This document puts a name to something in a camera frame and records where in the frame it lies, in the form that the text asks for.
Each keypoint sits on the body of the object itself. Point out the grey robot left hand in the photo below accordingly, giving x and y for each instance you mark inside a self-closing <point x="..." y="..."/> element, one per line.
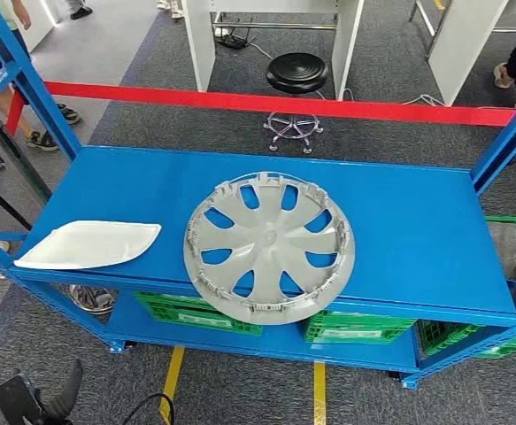
<point x="65" y="396"/>

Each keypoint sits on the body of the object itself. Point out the white curved plastic panel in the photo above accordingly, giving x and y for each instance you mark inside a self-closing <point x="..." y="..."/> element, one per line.
<point x="85" y="245"/>

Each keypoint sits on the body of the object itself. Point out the blue metal shelf rack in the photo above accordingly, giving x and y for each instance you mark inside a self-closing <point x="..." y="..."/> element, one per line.
<point x="373" y="234"/>

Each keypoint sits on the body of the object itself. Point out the yellow floor tape square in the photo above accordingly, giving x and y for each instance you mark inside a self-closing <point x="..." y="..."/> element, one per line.
<point x="171" y="375"/>

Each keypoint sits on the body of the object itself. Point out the black stanchion pole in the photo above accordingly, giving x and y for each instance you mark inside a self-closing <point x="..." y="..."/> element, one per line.
<point x="0" y="202"/>

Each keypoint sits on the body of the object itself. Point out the grey plastic wheel cover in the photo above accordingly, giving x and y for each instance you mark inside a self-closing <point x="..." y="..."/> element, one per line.
<point x="268" y="239"/>

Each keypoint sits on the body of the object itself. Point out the white cabinet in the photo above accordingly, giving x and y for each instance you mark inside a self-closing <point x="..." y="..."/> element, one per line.
<point x="40" y="26"/>

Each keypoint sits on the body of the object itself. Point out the red horizontal beam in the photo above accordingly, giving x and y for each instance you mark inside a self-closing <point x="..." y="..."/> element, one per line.
<point x="240" y="102"/>

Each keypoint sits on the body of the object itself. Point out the black power strip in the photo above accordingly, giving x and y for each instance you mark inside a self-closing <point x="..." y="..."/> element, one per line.
<point x="233" y="41"/>

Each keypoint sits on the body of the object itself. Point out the black round stool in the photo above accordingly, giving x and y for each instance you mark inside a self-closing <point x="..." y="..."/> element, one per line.
<point x="297" y="70"/>

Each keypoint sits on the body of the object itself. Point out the grey foam sheet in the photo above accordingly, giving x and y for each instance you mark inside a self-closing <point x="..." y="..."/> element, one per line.
<point x="505" y="252"/>

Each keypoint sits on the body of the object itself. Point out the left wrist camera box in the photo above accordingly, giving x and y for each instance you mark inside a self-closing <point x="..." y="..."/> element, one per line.
<point x="16" y="402"/>

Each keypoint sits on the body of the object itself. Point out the chrome stanchion post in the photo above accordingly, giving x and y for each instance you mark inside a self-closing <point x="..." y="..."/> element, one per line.
<point x="14" y="161"/>

